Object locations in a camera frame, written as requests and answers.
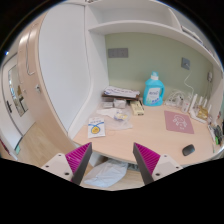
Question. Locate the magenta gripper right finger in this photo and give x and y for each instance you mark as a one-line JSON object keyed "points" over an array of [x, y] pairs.
{"points": [[153, 166]]}

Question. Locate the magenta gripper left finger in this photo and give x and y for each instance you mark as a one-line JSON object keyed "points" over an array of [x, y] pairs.
{"points": [[70, 166]]}

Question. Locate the black computer mouse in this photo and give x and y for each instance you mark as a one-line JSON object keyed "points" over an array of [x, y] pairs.
{"points": [[189, 149]]}

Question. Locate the pink mouse pad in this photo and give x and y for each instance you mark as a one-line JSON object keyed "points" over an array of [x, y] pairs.
{"points": [[178, 122]]}

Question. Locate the white plastic bag under desk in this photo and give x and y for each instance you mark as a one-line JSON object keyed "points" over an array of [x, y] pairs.
{"points": [[106, 174]]}

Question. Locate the white leaflet with yellow logo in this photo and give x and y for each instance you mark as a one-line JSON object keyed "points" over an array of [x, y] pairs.
{"points": [[96, 127]]}

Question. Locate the clear plastic bag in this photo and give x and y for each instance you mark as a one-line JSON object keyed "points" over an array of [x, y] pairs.
{"points": [[116, 118]]}

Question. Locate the yellow box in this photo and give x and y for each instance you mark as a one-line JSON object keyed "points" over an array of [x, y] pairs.
{"points": [[137, 108]]}

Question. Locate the small grey box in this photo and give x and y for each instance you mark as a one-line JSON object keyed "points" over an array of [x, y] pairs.
{"points": [[119, 103]]}

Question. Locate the blue detergent bottle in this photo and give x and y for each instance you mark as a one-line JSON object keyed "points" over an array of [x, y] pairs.
{"points": [[154, 91]]}

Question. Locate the white power strip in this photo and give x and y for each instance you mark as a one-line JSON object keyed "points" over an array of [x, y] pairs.
{"points": [[175, 99]]}

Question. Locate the stack of papers and books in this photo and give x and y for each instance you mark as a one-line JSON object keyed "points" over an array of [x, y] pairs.
{"points": [[112, 91]]}

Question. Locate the white door with window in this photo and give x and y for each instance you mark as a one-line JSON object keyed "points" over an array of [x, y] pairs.
{"points": [[13, 96]]}

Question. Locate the wooden wardrobe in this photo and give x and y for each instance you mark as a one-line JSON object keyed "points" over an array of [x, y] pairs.
{"points": [[34, 90]]}

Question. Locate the grey wall socket panel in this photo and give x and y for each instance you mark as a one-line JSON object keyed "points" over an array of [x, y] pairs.
{"points": [[118, 53]]}

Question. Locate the white wall shelf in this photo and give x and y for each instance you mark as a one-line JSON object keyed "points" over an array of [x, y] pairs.
{"points": [[148, 16]]}

